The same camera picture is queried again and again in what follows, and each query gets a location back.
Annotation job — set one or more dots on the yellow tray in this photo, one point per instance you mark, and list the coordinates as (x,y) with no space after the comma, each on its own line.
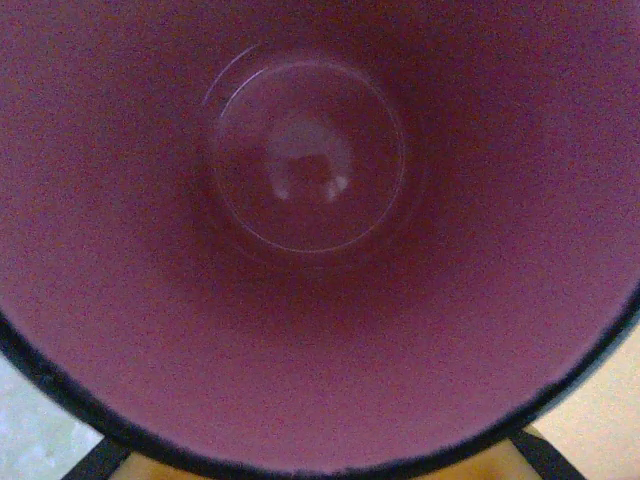
(500,467)

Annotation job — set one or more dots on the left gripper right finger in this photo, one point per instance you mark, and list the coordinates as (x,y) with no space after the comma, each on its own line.
(547,457)

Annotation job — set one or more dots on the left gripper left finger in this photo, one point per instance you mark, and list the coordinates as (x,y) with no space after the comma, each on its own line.
(95,460)

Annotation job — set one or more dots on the pink marbled mug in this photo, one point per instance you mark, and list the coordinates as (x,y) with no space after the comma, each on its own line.
(320,250)

